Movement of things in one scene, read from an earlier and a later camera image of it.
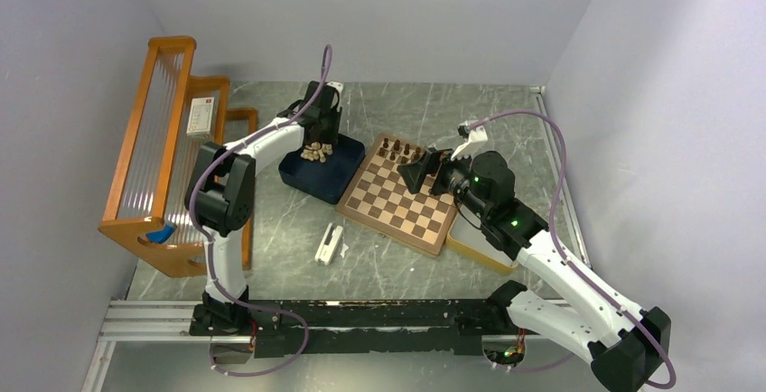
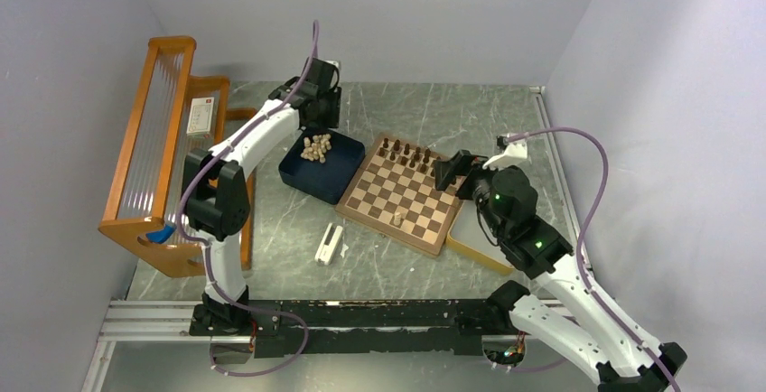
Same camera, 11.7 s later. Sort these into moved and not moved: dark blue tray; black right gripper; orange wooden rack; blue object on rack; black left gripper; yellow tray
Moved: black right gripper; black left gripper
Not moved: orange wooden rack; dark blue tray; blue object on rack; yellow tray
